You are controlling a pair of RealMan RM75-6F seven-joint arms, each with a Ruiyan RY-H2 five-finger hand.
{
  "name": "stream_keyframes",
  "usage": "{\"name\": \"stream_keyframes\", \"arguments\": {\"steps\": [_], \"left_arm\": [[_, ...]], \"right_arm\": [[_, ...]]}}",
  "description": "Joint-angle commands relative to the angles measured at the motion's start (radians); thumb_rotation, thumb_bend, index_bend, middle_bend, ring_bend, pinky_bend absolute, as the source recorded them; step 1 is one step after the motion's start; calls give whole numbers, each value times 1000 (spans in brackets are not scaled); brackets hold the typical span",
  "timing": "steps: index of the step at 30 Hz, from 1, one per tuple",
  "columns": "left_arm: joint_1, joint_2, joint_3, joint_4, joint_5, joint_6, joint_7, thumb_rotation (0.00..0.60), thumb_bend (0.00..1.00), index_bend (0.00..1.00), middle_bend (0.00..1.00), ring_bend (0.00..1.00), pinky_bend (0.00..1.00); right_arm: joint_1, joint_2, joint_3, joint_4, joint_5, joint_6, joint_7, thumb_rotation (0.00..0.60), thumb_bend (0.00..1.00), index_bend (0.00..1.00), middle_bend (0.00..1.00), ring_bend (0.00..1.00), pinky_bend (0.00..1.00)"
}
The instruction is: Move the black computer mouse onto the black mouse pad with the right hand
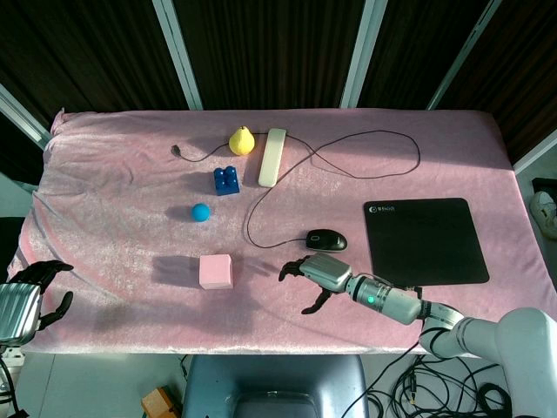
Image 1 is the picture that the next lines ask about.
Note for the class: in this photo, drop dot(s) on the pink velvet tablecloth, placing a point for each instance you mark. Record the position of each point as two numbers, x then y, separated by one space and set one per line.
130 244

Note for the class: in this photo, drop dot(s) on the orange box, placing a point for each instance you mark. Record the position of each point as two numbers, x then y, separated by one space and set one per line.
159 402

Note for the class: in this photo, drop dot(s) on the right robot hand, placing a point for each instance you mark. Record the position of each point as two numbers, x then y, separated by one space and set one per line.
325 273

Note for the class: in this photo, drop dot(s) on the black computer mouse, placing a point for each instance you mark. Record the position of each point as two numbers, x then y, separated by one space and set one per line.
326 240

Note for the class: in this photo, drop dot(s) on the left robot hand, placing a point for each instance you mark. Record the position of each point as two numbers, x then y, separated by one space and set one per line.
17 300

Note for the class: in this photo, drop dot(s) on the black mouse pad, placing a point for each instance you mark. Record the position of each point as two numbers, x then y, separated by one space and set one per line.
424 240

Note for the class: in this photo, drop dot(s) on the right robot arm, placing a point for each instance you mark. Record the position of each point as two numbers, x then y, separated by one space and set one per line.
452 322

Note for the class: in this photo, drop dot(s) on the blue building block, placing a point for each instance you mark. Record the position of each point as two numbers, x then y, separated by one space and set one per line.
226 180

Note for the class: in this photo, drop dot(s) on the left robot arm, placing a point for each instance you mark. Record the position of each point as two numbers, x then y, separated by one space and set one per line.
6 374

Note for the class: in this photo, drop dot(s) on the yellow toy pear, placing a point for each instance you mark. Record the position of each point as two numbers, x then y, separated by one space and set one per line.
241 141

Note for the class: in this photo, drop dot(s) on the white remote control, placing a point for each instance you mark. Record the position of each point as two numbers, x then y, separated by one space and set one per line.
272 157

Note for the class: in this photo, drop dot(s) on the pink cube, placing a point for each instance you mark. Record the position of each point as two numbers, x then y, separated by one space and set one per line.
215 271

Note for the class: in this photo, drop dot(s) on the blue ball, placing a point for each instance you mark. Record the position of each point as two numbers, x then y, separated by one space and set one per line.
200 212

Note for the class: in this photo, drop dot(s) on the white sneaker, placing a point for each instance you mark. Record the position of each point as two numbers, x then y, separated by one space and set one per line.
544 209

